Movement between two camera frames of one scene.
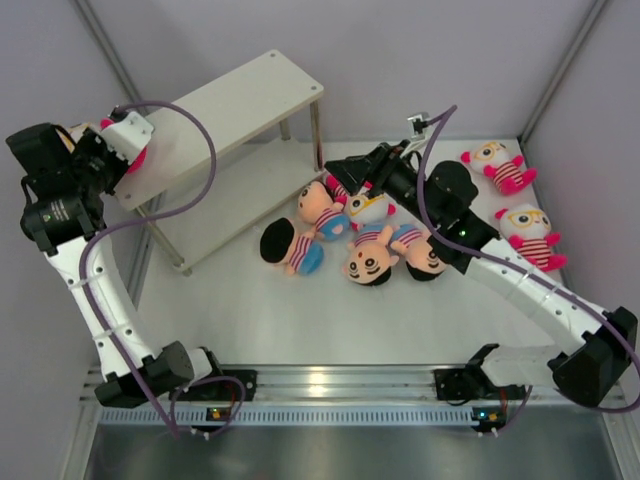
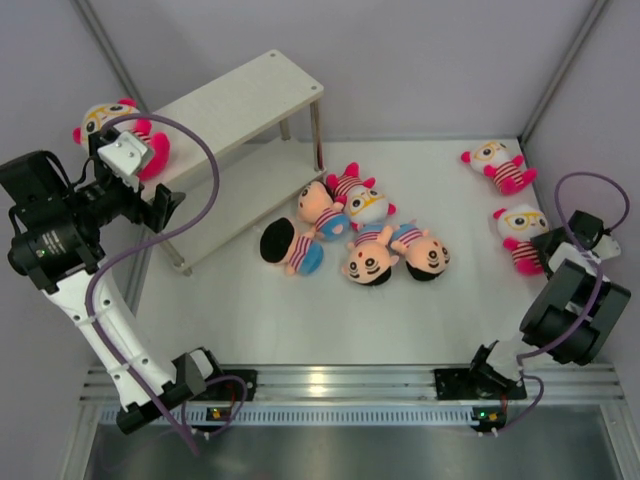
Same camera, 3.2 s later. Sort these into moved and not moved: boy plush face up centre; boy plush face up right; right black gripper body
Moved: right black gripper body
Not moved: boy plush face up centre; boy plush face up right
